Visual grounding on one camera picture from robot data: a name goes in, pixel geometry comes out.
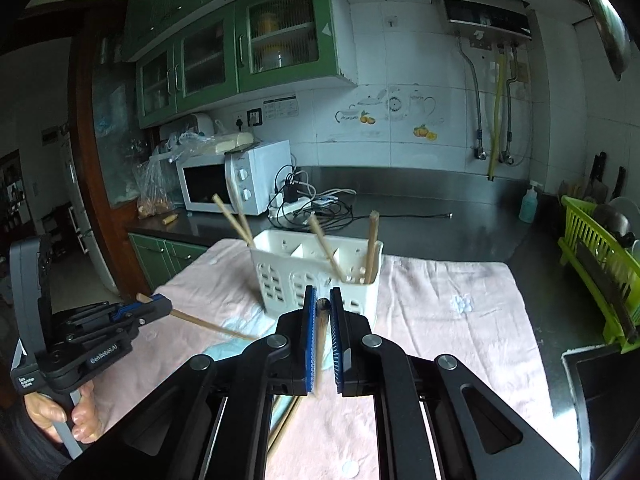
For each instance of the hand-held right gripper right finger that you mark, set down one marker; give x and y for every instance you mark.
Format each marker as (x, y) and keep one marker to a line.
(337, 345)

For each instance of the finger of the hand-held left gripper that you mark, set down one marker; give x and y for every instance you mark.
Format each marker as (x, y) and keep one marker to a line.
(157, 306)

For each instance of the green upper wall cabinets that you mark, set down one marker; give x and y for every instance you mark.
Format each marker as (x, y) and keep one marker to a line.
(210, 50)

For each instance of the white countertop appliance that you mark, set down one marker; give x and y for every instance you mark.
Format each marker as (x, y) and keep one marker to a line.
(197, 127)

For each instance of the plastic bag with cream box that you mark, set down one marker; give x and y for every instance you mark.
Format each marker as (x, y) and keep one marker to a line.
(220, 144)

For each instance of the metal range hood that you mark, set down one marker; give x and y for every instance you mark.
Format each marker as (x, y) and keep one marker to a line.
(605, 15)

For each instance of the light wooden chopstick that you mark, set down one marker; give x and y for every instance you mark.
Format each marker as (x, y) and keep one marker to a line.
(325, 247)
(371, 250)
(210, 324)
(245, 225)
(322, 310)
(231, 217)
(286, 422)

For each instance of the pink blanket with blue print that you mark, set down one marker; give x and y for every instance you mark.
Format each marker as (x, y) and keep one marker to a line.
(450, 335)

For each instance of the clear plastic bag with food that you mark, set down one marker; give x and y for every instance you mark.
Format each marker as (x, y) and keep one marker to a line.
(152, 195)

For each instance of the black and white label sticker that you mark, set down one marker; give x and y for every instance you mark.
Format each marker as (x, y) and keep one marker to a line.
(281, 107)

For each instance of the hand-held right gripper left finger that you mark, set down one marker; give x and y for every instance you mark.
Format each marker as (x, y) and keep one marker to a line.
(310, 345)

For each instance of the black wall socket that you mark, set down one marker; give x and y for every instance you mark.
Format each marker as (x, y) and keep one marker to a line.
(255, 117)

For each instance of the bowls in dish rack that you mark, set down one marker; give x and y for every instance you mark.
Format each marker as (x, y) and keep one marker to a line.
(620, 217)

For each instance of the small orange fruit wall sticker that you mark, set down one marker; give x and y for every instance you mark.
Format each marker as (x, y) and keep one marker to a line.
(425, 132)

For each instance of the white microwave oven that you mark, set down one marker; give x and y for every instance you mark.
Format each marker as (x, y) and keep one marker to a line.
(260, 175)

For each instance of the silver refrigerator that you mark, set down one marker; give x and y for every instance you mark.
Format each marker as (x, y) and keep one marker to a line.
(85, 220)

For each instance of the clear soap pump bottle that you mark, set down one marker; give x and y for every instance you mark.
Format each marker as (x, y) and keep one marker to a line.
(529, 207)

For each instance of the wall-mounted water heater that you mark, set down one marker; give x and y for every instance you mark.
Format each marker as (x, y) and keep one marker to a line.
(485, 12)

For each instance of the person's left forearm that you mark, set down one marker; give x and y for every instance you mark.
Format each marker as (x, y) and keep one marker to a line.
(22, 450)

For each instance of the green plastic dish rack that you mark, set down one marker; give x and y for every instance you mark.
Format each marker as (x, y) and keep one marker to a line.
(590, 260)

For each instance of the white plastic utensil holder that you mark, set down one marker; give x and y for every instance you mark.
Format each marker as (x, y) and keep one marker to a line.
(280, 280)

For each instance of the kitchen sink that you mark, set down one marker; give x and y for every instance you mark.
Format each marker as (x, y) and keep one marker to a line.
(605, 410)

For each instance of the green lower cabinet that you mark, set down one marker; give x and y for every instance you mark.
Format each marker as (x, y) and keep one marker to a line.
(160, 260)

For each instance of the person's left hand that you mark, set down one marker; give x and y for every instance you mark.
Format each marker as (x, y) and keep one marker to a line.
(87, 417)

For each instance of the small wooden stick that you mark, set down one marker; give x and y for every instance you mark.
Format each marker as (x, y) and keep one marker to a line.
(170, 219)

